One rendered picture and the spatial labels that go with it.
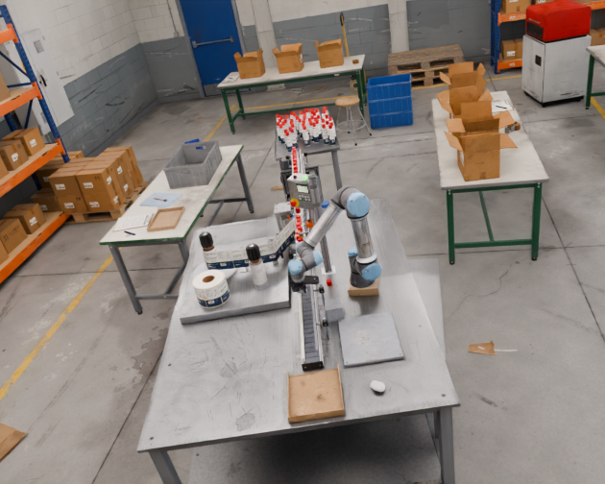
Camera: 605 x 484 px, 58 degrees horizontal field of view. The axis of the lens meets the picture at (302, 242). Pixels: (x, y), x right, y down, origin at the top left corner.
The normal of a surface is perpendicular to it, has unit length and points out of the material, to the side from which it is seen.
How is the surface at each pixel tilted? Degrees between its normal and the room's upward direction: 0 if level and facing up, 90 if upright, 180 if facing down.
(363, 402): 0
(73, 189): 91
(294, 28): 90
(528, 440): 0
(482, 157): 91
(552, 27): 90
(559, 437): 0
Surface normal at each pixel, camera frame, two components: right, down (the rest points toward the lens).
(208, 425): -0.17, -0.85
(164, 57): -0.16, 0.53
